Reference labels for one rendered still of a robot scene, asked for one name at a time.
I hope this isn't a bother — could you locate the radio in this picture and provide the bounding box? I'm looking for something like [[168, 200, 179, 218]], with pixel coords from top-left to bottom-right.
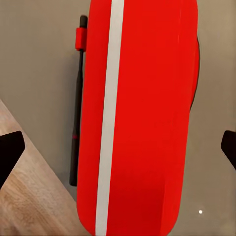
[[69, 0, 200, 236]]

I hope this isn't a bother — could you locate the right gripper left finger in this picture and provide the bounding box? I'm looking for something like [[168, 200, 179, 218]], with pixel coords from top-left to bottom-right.
[[0, 131, 25, 189]]

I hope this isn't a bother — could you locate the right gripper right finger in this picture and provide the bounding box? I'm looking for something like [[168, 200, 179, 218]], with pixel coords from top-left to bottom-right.
[[221, 131, 236, 169]]

